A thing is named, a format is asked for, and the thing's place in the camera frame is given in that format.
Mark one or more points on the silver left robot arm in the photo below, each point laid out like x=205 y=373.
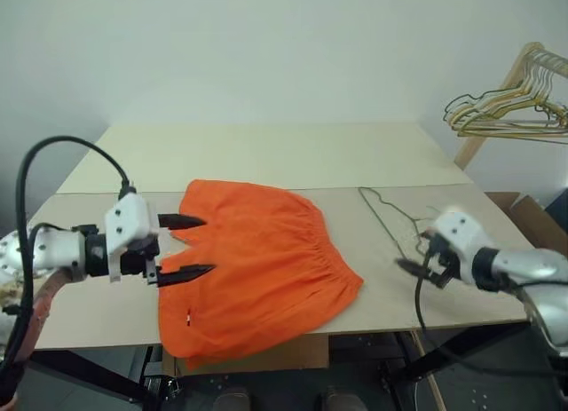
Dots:
x=53 y=251

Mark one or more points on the thin wooden stick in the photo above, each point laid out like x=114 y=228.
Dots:
x=428 y=375

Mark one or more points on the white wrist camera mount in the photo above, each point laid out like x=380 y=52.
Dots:
x=126 y=220
x=461 y=233

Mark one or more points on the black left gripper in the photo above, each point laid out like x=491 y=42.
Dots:
x=133 y=263

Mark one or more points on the dark rounded shape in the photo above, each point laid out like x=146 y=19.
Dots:
x=231 y=400
x=337 y=398

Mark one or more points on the brown cardboard panel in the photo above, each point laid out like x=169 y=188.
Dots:
x=288 y=358

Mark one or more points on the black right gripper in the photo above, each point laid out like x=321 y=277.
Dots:
x=444 y=264

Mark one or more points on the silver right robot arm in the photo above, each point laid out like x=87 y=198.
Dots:
x=523 y=262

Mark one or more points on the wooden hanger rack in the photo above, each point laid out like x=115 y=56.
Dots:
x=470 y=149

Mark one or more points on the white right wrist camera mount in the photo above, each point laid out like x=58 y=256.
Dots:
x=461 y=233

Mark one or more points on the brown cardboard box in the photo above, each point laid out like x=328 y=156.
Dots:
x=532 y=220

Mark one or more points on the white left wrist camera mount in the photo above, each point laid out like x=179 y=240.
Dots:
x=126 y=220

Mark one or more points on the orange shorts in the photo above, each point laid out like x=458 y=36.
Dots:
x=266 y=260

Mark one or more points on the black metal table frame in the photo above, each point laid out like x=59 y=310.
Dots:
x=89 y=375

